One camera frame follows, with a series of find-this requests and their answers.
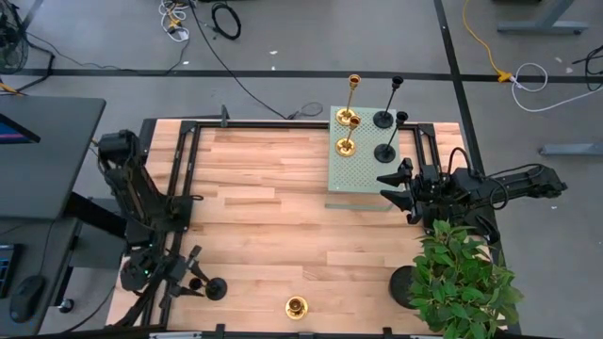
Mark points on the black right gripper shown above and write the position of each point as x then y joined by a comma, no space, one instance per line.
426,198

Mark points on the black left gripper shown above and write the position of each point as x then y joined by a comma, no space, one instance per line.
176,282

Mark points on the tall black candlestick holder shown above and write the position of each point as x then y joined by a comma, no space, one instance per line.
383,120
385,153

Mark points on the tall gold candlestick holder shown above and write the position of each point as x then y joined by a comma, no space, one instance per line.
345,117

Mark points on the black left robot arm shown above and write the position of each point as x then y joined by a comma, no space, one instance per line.
136,188

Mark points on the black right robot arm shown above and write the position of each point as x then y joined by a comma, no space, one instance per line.
509,186

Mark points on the green perforated metal shelf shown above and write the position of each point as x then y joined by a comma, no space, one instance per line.
360,174

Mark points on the black plant pot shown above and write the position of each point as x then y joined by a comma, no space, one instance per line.
399,287

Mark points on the green leafy plant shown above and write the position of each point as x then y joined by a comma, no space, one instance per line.
461,282

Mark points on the black desk beam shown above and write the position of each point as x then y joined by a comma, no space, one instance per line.
94,214

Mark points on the black caster wheel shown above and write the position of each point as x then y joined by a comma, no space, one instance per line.
66,305

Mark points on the grey lower desk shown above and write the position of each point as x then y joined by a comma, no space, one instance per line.
42,245

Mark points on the black computer mouse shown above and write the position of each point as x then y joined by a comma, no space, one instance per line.
27,296

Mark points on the grey floor bar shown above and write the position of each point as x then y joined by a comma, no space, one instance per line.
572,150

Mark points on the dark grey desk top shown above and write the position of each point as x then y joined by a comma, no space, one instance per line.
52,165

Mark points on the black keyboard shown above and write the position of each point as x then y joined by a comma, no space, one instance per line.
5,270

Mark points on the grey table leg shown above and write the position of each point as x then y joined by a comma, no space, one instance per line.
542,26

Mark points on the computer screen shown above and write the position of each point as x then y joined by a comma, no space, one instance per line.
14,132

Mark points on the black floor fan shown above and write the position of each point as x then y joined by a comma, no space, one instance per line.
11,42

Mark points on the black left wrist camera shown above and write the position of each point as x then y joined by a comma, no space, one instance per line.
179,270

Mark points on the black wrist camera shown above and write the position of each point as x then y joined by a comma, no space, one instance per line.
429,175
179,270

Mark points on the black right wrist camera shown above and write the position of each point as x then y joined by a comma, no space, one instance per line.
429,175

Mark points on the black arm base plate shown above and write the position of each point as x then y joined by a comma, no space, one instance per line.
184,222
490,235

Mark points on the black aluminium table frame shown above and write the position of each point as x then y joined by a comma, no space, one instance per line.
264,124

